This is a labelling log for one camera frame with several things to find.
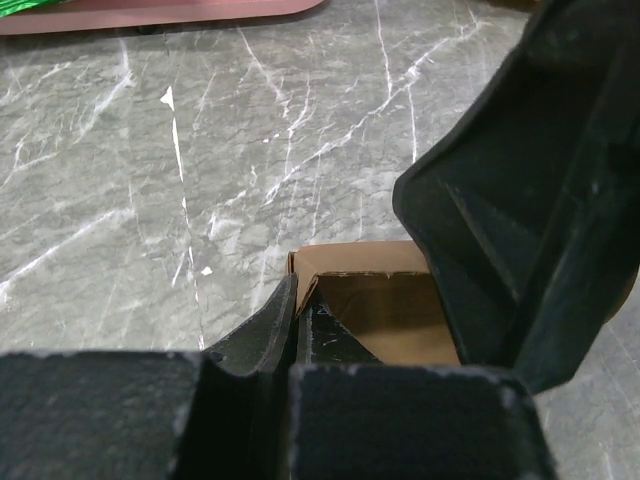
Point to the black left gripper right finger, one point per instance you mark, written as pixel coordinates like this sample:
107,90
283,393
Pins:
322,338

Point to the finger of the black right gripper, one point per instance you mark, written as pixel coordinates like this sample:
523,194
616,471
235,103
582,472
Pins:
527,210

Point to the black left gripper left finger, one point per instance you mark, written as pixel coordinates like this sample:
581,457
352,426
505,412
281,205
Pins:
252,365

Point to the brown cardboard box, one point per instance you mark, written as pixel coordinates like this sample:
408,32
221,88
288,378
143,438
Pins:
383,292

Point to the pink three-tier shelf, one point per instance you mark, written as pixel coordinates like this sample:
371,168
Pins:
80,15

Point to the green chip bag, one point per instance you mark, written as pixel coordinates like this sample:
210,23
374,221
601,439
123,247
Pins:
11,7

